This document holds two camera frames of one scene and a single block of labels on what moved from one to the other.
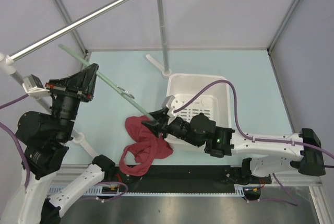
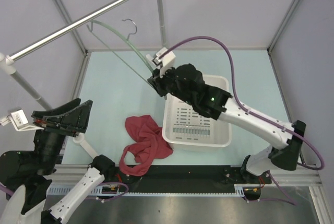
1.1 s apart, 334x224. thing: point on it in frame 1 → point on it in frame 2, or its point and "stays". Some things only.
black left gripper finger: (83, 81) → (75, 118)
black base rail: (185, 178) stays
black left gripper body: (63, 90) → (55, 127)
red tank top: (147, 146) stays
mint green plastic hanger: (117, 89) → (89, 26)
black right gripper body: (178, 127) → (167, 84)
